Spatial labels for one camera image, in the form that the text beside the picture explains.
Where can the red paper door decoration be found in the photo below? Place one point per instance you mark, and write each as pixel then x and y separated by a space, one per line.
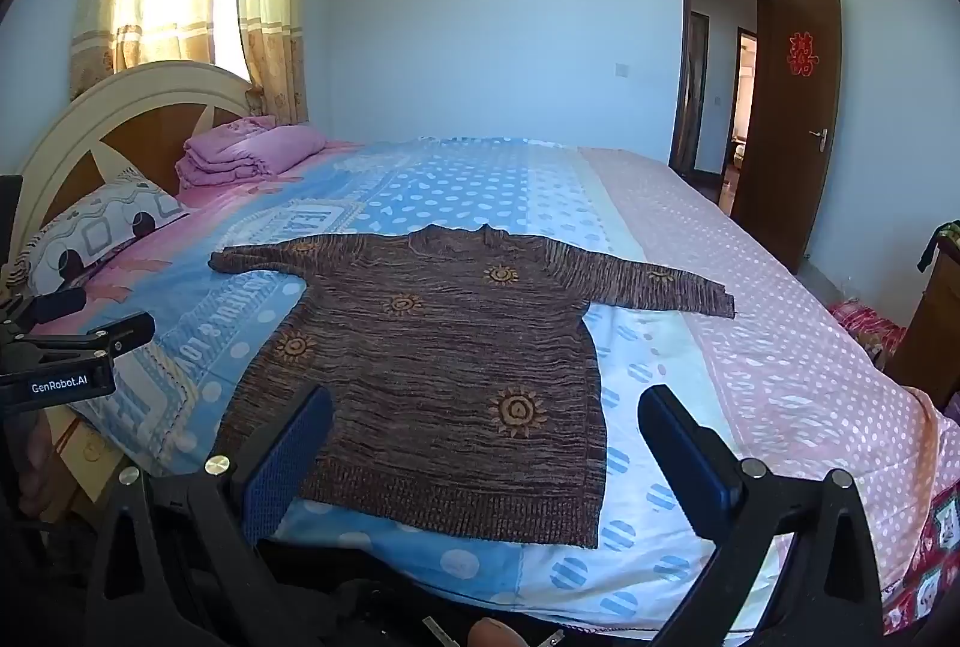
pixel 800 53

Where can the blue dotted bed sheet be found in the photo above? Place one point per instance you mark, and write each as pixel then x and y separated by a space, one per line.
pixel 450 193

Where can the printed grey pillow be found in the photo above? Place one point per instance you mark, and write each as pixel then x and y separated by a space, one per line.
pixel 105 227

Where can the brown knitted sweater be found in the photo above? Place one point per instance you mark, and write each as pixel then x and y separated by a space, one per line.
pixel 450 377

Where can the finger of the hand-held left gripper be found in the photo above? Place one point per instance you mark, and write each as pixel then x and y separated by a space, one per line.
pixel 52 306
pixel 105 334

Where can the red cloth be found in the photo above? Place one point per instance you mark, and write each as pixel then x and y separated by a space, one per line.
pixel 862 325

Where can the wooden cabinet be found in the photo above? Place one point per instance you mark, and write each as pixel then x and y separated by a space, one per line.
pixel 930 332

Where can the folded pink quilt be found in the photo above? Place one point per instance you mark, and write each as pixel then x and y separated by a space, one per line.
pixel 247 152

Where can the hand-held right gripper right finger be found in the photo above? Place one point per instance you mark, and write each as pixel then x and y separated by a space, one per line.
pixel 675 444

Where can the person's right hand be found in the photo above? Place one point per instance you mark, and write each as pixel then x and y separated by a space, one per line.
pixel 495 633

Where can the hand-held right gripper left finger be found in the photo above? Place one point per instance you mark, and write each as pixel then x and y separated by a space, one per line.
pixel 292 452

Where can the pink dotted bed sheet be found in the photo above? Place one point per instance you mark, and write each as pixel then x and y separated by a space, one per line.
pixel 765 317

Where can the red patterned blanket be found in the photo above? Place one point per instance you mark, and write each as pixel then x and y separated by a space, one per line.
pixel 934 564

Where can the brown wooden door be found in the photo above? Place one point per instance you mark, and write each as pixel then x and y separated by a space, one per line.
pixel 787 122

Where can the cream wooden headboard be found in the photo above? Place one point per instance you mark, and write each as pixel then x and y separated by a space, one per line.
pixel 142 130

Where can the brown door frame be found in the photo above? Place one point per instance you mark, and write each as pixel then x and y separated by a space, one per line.
pixel 694 62

